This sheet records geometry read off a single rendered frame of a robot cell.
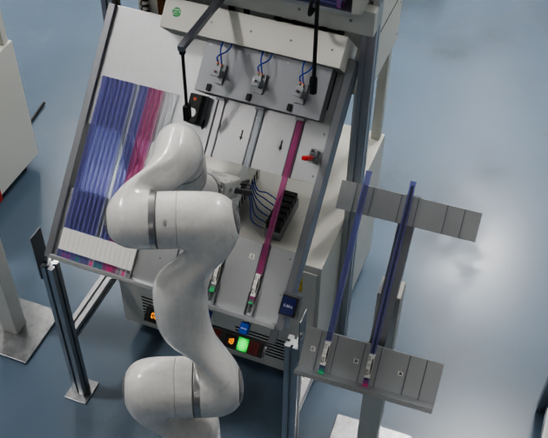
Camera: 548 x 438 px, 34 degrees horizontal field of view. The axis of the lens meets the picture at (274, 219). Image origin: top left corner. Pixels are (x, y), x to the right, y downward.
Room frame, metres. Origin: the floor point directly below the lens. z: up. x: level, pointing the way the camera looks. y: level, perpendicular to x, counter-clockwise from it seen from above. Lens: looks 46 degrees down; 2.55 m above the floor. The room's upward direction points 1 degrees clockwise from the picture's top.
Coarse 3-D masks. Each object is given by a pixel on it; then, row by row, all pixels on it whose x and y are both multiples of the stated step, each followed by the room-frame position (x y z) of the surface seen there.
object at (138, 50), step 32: (128, 32) 2.04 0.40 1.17; (160, 32) 2.02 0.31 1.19; (128, 64) 1.98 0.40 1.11; (160, 64) 1.96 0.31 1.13; (192, 64) 1.94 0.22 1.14; (96, 96) 1.94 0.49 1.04; (192, 128) 1.82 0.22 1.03; (224, 128) 1.81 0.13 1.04; (288, 128) 1.77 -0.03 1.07; (320, 128) 1.76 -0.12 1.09; (224, 160) 1.74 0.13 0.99; (256, 160) 1.73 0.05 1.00; (320, 160) 1.70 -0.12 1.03
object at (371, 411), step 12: (384, 276) 1.47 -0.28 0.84; (396, 312) 1.40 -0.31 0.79; (372, 324) 1.42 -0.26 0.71; (396, 324) 1.40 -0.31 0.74; (396, 336) 1.45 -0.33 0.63; (372, 408) 1.41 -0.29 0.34; (336, 420) 1.57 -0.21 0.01; (348, 420) 1.57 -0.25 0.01; (360, 420) 1.42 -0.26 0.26; (372, 420) 1.41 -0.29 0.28; (336, 432) 1.53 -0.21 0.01; (348, 432) 1.53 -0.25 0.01; (360, 432) 1.42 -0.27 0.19; (372, 432) 1.41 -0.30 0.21; (384, 432) 1.53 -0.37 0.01; (396, 432) 1.53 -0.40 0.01
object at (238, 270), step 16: (240, 240) 1.59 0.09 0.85; (144, 256) 1.60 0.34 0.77; (160, 256) 1.59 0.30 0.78; (176, 256) 1.58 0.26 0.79; (240, 256) 1.55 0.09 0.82; (256, 256) 1.55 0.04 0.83; (272, 256) 1.54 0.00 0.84; (288, 256) 1.53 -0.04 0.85; (144, 272) 1.57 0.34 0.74; (224, 272) 1.53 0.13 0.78; (240, 272) 1.53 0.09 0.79; (256, 272) 1.52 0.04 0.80; (272, 272) 1.51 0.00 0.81; (288, 272) 1.50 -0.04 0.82; (208, 288) 1.50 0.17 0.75; (224, 288) 1.50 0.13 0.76; (240, 288) 1.50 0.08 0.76; (272, 288) 1.48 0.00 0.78; (224, 304) 1.47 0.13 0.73; (240, 304) 1.46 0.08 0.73; (256, 304) 1.46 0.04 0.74; (272, 304) 1.45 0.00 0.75; (272, 320) 1.42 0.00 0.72
